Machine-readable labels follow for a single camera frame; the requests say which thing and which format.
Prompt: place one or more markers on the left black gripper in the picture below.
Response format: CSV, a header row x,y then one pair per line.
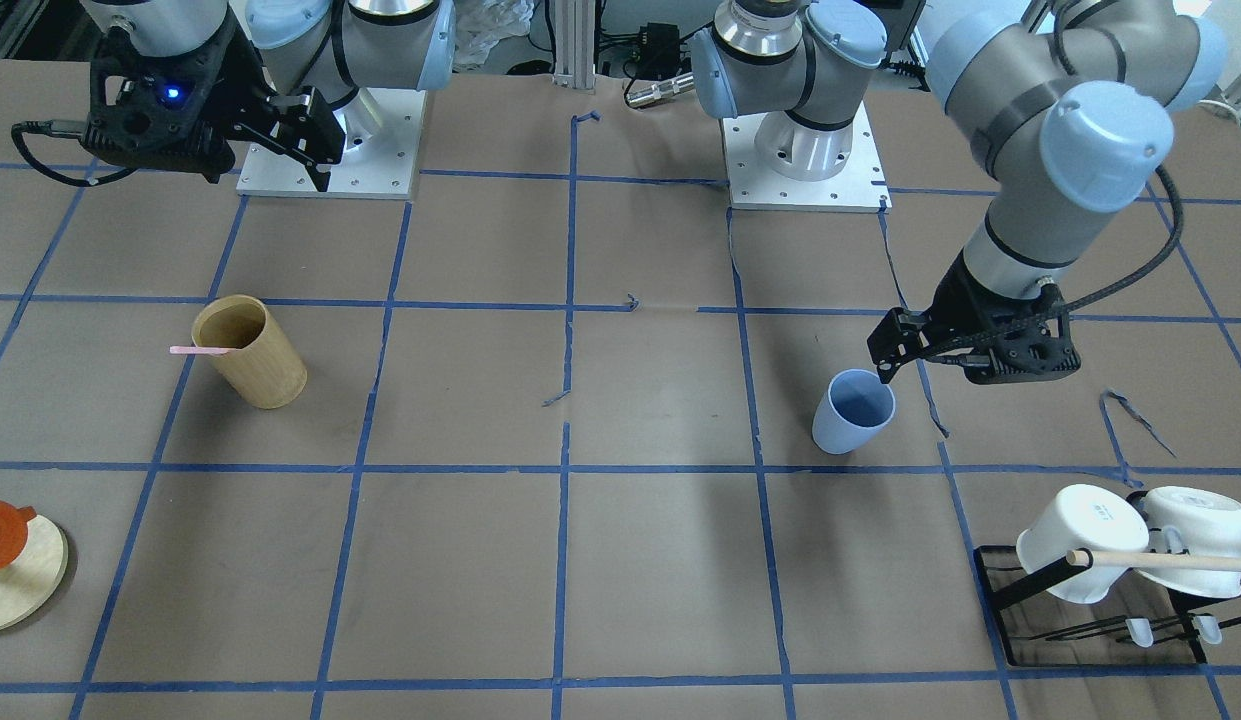
x,y
961,293

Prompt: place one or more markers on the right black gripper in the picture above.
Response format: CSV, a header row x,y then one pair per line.
x,y
238,72

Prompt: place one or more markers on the light blue plastic cup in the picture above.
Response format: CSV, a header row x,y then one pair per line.
x,y
856,405

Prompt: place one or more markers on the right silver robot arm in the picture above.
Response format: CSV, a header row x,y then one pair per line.
x,y
374,61

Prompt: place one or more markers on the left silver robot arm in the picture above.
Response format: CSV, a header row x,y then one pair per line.
x,y
1071,125

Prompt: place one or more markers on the bamboo cylinder holder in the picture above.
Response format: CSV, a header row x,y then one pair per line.
x,y
261,364

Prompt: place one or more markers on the white mug near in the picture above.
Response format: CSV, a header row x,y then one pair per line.
x,y
1081,516

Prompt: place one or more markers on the white mug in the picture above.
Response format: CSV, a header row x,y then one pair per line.
x,y
1199,522
1081,516

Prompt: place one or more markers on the white mug far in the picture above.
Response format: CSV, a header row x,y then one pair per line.
x,y
1199,522

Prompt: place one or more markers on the orange mug on stand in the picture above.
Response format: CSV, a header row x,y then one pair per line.
x,y
14,531

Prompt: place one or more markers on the wooden mug tree stand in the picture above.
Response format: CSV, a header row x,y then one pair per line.
x,y
35,575

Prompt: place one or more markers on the wooden rack handle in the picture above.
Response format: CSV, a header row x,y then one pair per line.
x,y
1084,558

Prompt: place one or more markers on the black wire cup rack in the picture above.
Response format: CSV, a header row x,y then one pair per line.
x,y
1061,615

